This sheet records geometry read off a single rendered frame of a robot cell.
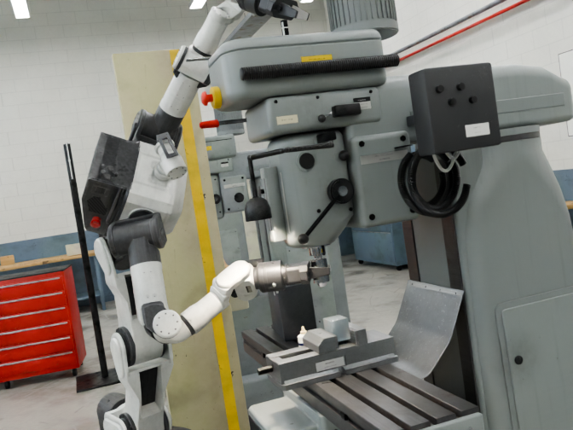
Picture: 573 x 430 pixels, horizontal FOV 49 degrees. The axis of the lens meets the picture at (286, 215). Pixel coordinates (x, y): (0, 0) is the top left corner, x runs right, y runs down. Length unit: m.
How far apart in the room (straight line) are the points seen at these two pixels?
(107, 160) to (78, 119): 8.84
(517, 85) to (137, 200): 1.20
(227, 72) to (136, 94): 1.84
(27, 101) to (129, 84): 7.42
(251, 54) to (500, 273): 0.93
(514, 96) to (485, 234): 0.45
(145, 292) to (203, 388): 1.87
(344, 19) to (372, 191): 0.50
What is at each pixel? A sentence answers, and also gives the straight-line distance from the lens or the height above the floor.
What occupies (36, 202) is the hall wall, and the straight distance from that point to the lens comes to 10.73.
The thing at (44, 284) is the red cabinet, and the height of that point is 0.90.
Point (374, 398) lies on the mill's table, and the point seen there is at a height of 0.96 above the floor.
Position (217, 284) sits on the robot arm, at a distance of 1.82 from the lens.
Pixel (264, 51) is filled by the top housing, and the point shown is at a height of 1.85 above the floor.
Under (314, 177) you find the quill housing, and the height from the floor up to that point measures 1.50.
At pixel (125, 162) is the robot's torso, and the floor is 1.63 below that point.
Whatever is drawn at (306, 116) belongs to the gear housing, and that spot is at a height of 1.67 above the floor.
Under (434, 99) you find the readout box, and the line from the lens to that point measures 1.60.
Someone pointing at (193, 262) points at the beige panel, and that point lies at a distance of 3.50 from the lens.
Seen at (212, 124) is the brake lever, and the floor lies 1.70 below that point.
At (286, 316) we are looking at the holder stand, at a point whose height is 1.04.
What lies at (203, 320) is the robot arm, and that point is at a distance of 1.82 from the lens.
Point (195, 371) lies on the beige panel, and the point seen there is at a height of 0.55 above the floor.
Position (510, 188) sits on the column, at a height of 1.39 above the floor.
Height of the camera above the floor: 1.50
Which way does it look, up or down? 3 degrees down
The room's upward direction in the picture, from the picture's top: 9 degrees counter-clockwise
